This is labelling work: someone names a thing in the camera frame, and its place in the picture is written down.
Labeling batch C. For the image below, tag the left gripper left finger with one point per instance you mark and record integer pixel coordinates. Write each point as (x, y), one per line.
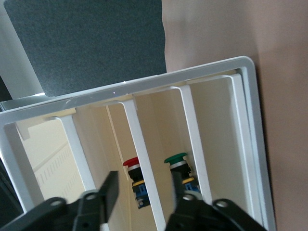
(96, 209)

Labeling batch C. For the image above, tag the green push button switch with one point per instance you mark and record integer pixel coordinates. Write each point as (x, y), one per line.
(175, 158)

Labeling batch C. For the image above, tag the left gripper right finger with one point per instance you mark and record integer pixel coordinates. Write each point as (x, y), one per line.
(204, 216)

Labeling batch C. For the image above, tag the red push button switch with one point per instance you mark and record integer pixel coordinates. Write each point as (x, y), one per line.
(131, 162)

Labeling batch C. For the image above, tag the white drawer cabinet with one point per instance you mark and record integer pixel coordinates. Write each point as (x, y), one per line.
(255, 120)

